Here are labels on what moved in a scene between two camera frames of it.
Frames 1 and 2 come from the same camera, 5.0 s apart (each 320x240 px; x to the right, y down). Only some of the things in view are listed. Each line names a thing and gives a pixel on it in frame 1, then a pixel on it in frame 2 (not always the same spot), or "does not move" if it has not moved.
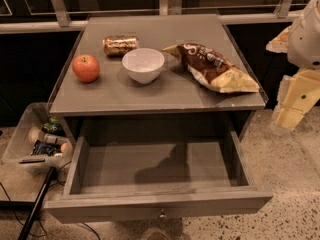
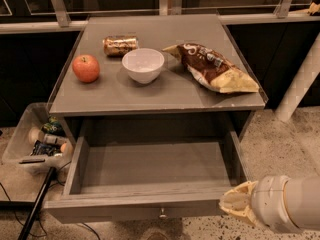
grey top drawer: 117,175 does not move
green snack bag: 53,126 does not move
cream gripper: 305,39 to 268,202
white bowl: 143,65 does not move
